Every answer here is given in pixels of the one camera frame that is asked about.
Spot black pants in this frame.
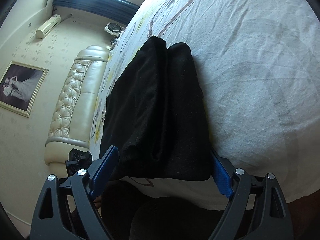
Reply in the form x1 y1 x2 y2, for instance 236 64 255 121
100 36 210 181

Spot person's left hand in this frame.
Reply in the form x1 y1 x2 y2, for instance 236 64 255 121
94 196 102 209

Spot cream tufted leather headboard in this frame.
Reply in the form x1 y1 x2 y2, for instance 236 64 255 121
44 46 110 178

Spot black trouser leg of person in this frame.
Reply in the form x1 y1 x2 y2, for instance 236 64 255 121
99 181 223 239

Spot framed wedding photo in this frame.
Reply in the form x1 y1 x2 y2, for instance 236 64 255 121
1 61 49 118

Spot patterned white bed sheet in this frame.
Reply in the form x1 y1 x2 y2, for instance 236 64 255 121
89 0 319 202

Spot white box fan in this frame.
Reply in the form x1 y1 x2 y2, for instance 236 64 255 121
104 22 124 34

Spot blue left window curtain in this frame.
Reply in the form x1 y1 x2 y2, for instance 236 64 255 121
53 0 139 25

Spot white wall air conditioner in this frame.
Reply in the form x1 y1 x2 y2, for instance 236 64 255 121
35 14 61 39

